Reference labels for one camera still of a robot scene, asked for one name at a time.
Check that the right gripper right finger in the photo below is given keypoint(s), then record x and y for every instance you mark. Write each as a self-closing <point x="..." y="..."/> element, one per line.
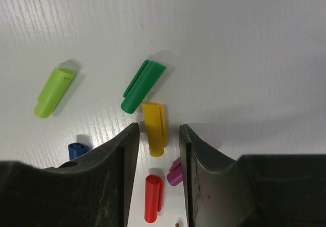
<point x="254" y="190"/>

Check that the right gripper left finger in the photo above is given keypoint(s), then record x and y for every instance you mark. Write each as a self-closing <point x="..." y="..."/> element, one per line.
<point x="94" y="189"/>

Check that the blue pen cap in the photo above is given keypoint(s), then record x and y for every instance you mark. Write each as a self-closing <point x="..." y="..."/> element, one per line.
<point x="76" y="150"/>

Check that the yellow pen cap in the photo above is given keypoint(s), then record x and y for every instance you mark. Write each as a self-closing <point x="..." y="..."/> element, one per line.
<point x="156" y="128"/>

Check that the red pen cap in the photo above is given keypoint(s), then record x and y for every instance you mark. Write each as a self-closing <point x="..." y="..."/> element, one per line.
<point x="154" y="188"/>

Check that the purple pen cap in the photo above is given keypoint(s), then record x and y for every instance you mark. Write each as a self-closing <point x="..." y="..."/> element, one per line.
<point x="174" y="177"/>

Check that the light green pen cap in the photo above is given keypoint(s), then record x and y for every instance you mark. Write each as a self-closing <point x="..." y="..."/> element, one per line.
<point x="55" y="87"/>

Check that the dark green pen cap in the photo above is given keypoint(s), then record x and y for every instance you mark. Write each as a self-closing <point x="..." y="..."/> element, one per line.
<point x="143" y="81"/>

